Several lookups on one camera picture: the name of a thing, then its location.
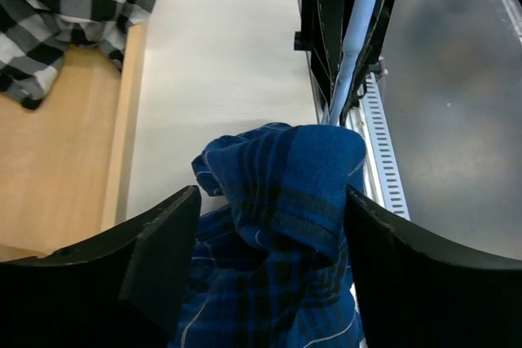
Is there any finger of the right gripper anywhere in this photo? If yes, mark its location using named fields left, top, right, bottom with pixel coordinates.
left=294, top=0, right=346, bottom=104
left=340, top=0, right=395, bottom=124

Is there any perforated cable duct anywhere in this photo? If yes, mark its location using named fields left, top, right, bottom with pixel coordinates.
left=347, top=73, right=410, bottom=220

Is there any blue plaid shirt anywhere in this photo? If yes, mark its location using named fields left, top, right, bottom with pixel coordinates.
left=170, top=123, right=366, bottom=347

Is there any light blue wire hanger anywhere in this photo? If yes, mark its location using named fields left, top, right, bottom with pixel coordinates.
left=321, top=0, right=376, bottom=126

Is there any black white checked shirt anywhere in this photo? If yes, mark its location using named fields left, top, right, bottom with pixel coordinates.
left=1, top=0, right=156, bottom=110

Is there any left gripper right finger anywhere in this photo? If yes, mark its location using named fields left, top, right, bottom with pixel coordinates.
left=344, top=188, right=521, bottom=347

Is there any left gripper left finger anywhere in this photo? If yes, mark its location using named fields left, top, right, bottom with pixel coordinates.
left=1, top=186, right=201, bottom=347

